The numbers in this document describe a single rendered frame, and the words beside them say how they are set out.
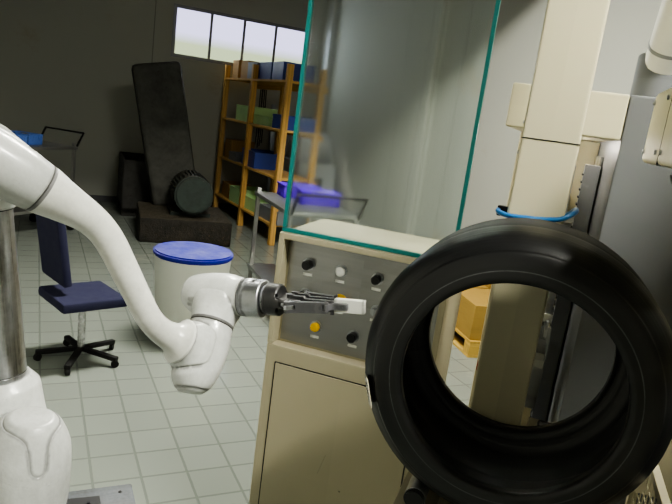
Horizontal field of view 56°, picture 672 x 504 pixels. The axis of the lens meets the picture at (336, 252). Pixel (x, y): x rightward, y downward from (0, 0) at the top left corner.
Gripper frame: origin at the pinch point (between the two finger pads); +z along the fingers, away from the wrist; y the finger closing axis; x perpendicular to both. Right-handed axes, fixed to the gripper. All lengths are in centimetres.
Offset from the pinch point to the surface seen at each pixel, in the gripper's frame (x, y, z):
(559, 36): -59, 26, 40
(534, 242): -17.5, -9.8, 38.4
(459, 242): -16.7, -8.7, 24.8
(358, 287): 9, 55, -15
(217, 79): -134, 724, -444
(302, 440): 60, 50, -32
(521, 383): 23, 26, 36
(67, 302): 51, 145, -214
